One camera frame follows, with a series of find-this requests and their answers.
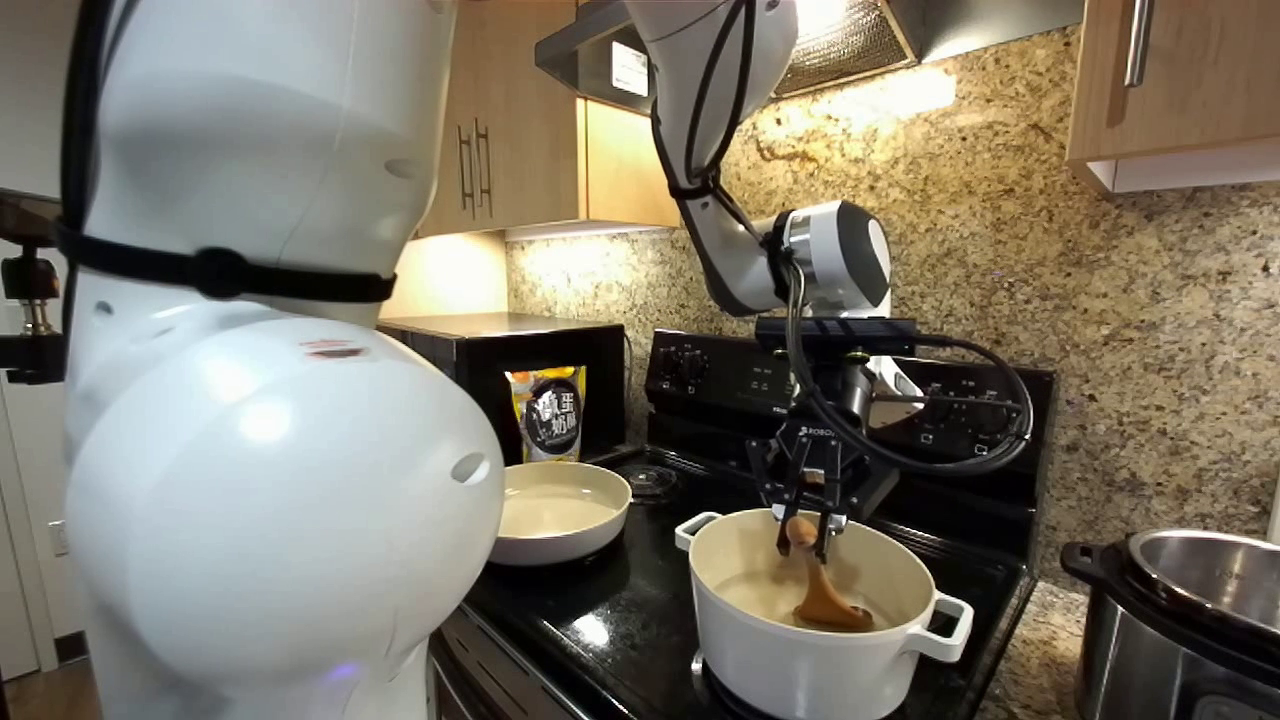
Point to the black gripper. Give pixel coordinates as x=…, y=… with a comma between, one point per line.
x=812, y=463

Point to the wooden spoon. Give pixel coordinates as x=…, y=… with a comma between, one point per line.
x=824, y=603

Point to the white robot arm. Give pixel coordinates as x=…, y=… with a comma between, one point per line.
x=264, y=465

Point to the stainless steel pot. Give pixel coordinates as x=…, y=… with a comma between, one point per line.
x=1172, y=627

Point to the black electric stove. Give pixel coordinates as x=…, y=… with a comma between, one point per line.
x=972, y=412

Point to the yellow black snack bag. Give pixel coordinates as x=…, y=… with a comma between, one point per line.
x=550, y=412

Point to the black microwave oven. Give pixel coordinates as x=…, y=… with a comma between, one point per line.
x=454, y=361

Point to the steel range hood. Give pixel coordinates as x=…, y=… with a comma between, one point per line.
x=855, y=41

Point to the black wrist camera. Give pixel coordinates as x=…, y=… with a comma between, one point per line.
x=835, y=335

